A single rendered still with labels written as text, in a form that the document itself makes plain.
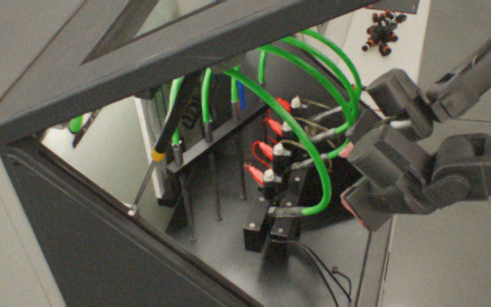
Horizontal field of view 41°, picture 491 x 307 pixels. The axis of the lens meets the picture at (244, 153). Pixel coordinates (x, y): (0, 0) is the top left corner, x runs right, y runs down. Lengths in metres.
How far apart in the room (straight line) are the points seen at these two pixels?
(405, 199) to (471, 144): 0.11
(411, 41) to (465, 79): 0.85
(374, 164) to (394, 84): 0.29
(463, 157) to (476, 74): 0.34
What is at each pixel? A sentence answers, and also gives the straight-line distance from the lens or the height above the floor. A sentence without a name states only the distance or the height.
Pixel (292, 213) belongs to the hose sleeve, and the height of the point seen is 1.15.
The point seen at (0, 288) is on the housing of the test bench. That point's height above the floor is 1.02.
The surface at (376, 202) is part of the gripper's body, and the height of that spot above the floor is 1.39.
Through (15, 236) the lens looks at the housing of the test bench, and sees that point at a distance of 1.22.
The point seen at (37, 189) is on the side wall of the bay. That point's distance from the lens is 1.07.
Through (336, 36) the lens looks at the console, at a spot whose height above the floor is 1.04.
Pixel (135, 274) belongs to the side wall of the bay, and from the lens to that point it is 1.15.
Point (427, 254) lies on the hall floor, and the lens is 2.68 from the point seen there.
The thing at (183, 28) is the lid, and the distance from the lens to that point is 0.77.
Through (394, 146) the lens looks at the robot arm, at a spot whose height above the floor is 1.52.
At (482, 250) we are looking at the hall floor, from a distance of 2.74.
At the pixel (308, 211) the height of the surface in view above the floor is 1.17.
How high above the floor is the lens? 2.10
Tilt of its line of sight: 44 degrees down
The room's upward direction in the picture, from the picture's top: 5 degrees counter-clockwise
